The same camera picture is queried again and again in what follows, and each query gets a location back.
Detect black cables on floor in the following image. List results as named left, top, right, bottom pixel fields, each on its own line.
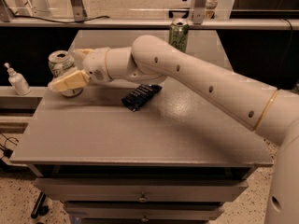
left=0, top=132, right=20, bottom=161

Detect metal bracket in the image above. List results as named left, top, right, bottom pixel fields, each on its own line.
left=70, top=0, right=87, bottom=22
left=191, top=0, right=206, bottom=24

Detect green soda can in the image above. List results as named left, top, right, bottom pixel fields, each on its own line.
left=168, top=19, right=189, bottom=52

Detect metal bracket right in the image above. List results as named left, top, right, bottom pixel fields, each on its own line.
left=191, top=0, right=206, bottom=24

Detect white pump lotion bottle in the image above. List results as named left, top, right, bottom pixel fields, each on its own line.
left=5, top=63, right=31, bottom=95

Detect black table leg caster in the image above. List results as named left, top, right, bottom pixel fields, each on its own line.
left=30, top=192, right=49, bottom=219

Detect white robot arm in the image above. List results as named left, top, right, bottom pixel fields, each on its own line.
left=49, top=35, right=299, bottom=224

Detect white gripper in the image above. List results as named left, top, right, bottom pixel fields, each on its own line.
left=48, top=48, right=112, bottom=91

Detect grey drawer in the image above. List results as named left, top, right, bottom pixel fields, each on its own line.
left=34, top=178, right=248, bottom=203
left=64, top=202, right=224, bottom=221

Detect black cable on shelf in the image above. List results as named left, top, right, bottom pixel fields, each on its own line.
left=7, top=7, right=110, bottom=24

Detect white green 7up can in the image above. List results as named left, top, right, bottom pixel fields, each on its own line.
left=49, top=50, right=83, bottom=97

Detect dark blue snack packet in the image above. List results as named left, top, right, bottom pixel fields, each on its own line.
left=121, top=85, right=162, bottom=112

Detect metal bracket left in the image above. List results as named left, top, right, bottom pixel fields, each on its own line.
left=70, top=0, right=87, bottom=22

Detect upper grey drawer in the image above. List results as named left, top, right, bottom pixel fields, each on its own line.
left=34, top=178, right=248, bottom=203

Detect lower grey drawer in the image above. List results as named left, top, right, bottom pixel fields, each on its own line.
left=64, top=202, right=224, bottom=221

